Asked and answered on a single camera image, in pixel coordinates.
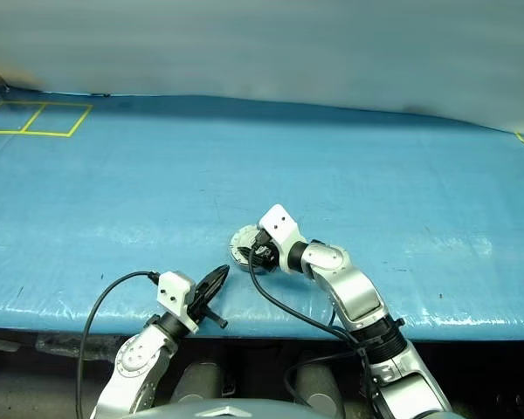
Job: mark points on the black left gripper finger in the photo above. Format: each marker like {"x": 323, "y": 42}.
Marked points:
{"x": 214, "y": 290}
{"x": 206, "y": 283}

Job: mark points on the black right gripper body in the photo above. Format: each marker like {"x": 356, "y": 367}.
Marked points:
{"x": 265, "y": 258}

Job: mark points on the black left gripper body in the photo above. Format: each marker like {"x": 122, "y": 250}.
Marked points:
{"x": 197, "y": 312}

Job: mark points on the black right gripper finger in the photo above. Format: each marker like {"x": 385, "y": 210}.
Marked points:
{"x": 263, "y": 238}
{"x": 247, "y": 252}

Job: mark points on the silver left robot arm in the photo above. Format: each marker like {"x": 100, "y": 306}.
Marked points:
{"x": 135, "y": 362}

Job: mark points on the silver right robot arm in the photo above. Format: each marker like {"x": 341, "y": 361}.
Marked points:
{"x": 353, "y": 292}

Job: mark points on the dark grey rounded shape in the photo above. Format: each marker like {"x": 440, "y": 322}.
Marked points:
{"x": 196, "y": 382}
{"x": 316, "y": 384}

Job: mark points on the grey robot torso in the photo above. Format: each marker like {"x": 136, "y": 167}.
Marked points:
{"x": 222, "y": 410}

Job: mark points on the blue plastic table cover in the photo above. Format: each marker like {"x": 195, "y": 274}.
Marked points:
{"x": 113, "y": 183}

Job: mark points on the yellow tape double square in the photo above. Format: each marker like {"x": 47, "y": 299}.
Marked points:
{"x": 79, "y": 120}

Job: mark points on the small black flat object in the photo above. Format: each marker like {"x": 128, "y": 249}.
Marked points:
{"x": 100, "y": 94}

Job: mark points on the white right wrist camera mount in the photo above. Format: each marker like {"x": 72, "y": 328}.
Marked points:
{"x": 279, "y": 222}

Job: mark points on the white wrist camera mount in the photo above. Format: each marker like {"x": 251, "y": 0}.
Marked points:
{"x": 177, "y": 297}
{"x": 279, "y": 222}

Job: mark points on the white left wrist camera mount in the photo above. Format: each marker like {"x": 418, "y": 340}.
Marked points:
{"x": 177, "y": 297}

